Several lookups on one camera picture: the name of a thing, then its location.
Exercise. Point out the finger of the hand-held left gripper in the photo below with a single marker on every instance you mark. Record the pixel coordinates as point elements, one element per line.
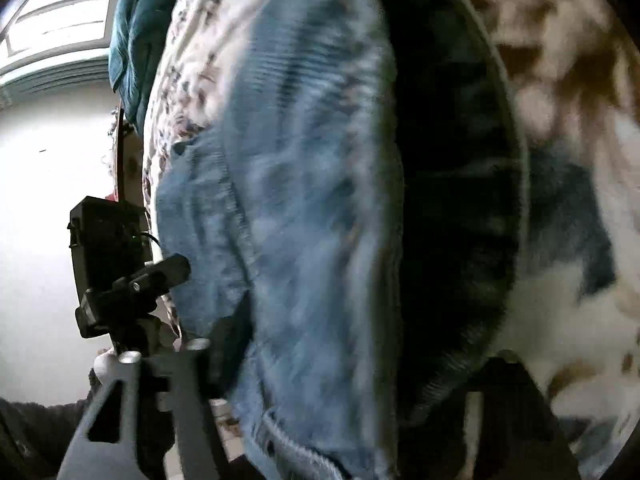
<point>162,272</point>

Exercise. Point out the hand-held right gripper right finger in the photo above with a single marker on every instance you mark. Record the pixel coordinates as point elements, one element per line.
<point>520,410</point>

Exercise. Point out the white floral blanket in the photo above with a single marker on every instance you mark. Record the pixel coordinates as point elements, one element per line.
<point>575,85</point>

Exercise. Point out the person's left hand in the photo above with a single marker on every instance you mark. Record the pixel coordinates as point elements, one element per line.
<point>106,366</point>

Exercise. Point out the white panelled door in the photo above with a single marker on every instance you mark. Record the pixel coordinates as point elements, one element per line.
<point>55,15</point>

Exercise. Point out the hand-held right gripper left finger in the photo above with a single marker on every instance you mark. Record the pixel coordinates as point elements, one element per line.
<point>225,355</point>

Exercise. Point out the brown wooden bed frame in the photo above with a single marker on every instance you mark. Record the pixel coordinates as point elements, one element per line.
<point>120,160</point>

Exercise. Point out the person's left forearm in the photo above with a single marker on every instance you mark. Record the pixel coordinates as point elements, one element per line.
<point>40,435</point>

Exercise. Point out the blue denim pants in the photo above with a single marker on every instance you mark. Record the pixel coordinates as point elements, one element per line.
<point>300,210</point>

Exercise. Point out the teal cloth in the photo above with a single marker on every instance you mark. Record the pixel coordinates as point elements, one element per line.
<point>140,35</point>

